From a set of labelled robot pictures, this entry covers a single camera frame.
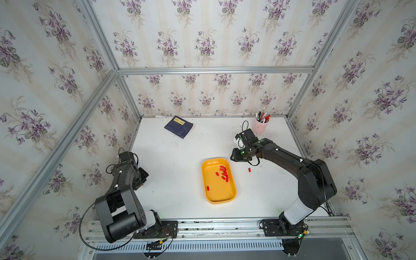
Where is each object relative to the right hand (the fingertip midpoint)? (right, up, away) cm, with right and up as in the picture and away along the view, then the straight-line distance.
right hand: (234, 158), depth 89 cm
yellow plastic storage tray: (-9, -13, 0) cm, 16 cm away
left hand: (-49, -12, -4) cm, 51 cm away
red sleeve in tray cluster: (-5, -11, +2) cm, 12 cm away
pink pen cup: (+20, +17, +17) cm, 31 cm away
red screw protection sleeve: (+10, -8, +4) cm, 13 cm away
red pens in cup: (+24, +24, +15) cm, 37 cm away
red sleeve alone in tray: (-15, -16, -3) cm, 22 cm away
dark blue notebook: (-35, +18, +25) cm, 47 cm away
